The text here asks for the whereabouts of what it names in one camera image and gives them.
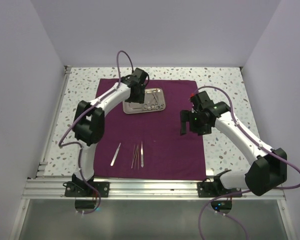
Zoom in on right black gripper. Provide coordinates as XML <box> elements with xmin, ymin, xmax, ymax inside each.
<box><xmin>180</xmin><ymin>109</ymin><xmax>212</xmax><ymax>136</ymax></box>

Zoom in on broad steel forceps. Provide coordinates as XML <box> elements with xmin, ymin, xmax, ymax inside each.
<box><xmin>140</xmin><ymin>141</ymin><xmax>144</xmax><ymax>168</ymax></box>

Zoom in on purple cloth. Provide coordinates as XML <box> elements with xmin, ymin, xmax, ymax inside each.
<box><xmin>94</xmin><ymin>80</ymin><xmax>206</xmax><ymax>181</ymax></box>

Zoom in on angled steel forceps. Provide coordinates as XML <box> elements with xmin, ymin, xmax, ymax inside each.
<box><xmin>110</xmin><ymin>142</ymin><xmax>122</xmax><ymax>167</ymax></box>

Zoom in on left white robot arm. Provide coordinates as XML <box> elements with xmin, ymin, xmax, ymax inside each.
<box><xmin>63</xmin><ymin>68</ymin><xmax>150</xmax><ymax>197</ymax></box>

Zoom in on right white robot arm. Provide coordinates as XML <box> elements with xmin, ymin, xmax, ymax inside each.
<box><xmin>180</xmin><ymin>91</ymin><xmax>288</xmax><ymax>197</ymax></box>

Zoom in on steel clamp in tray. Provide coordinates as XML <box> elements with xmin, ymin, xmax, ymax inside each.
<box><xmin>142</xmin><ymin>98</ymin><xmax>156</xmax><ymax>111</ymax></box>

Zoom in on steel instrument tray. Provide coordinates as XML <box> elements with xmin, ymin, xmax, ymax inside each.
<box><xmin>122</xmin><ymin>87</ymin><xmax>166</xmax><ymax>115</ymax></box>

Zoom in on steel scissors in tray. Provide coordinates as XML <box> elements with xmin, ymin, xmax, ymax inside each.
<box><xmin>151</xmin><ymin>91</ymin><xmax>165</xmax><ymax>110</ymax></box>

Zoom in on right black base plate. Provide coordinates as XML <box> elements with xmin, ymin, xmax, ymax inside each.
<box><xmin>196</xmin><ymin>178</ymin><xmax>242</xmax><ymax>198</ymax></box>

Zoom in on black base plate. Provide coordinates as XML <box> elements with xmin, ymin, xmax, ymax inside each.
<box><xmin>196</xmin><ymin>178</ymin><xmax>242</xmax><ymax>198</ymax></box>
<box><xmin>62</xmin><ymin>181</ymin><xmax>110</xmax><ymax>198</ymax></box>

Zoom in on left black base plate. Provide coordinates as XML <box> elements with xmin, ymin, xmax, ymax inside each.
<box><xmin>62</xmin><ymin>181</ymin><xmax>110</xmax><ymax>198</ymax></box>

